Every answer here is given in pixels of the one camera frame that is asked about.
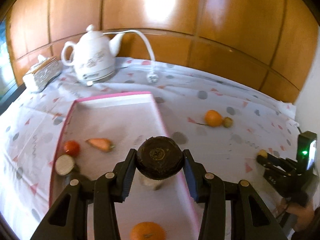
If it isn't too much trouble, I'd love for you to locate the small orange carrot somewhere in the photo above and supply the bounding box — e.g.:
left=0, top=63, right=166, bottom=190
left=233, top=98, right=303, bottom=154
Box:
left=86, top=138, right=115, bottom=152

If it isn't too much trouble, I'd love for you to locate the small yellow-green fruit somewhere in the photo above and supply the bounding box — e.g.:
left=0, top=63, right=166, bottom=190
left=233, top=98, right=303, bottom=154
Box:
left=222, top=117, right=233, bottom=128
left=258, top=150, right=268, bottom=159

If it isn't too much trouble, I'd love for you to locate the small red tomato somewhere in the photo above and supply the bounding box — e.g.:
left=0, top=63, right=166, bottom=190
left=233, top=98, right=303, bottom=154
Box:
left=63, top=140, right=80, bottom=157

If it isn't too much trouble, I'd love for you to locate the white ceramic electric kettle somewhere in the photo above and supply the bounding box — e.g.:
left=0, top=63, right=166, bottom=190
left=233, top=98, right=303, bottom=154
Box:
left=61, top=24, right=124, bottom=83

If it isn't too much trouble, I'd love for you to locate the patterned white tablecloth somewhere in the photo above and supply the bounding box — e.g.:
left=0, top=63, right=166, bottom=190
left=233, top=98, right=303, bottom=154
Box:
left=1, top=58, right=299, bottom=239

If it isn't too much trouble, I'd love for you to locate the person right hand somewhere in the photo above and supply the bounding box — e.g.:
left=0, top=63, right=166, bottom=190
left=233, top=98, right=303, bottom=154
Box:
left=278, top=198, right=315, bottom=232

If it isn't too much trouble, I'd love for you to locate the white kettle power cord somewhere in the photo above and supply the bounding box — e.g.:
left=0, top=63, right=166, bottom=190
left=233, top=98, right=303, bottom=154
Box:
left=102, top=29, right=160, bottom=84

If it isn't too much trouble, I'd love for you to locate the dark round fruit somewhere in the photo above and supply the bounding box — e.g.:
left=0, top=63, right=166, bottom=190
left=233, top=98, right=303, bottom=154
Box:
left=136, top=136, right=184, bottom=180

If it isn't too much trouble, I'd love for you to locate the silver tissue box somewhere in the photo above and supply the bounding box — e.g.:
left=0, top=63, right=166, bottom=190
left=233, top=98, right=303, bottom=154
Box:
left=22, top=54, right=63, bottom=93

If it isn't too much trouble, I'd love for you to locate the pink white shallow box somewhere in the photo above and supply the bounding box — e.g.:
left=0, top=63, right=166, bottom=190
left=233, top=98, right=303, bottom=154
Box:
left=56, top=92, right=200, bottom=239

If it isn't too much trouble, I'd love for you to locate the orange mandarin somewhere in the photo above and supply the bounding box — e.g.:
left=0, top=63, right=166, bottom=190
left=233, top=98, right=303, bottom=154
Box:
left=204, top=109, right=223, bottom=127
left=130, top=222, right=166, bottom=240

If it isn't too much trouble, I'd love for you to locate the cut pale vegetable piece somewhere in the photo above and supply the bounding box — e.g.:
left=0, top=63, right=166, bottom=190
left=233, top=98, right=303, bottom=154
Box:
left=139, top=173, right=163, bottom=191

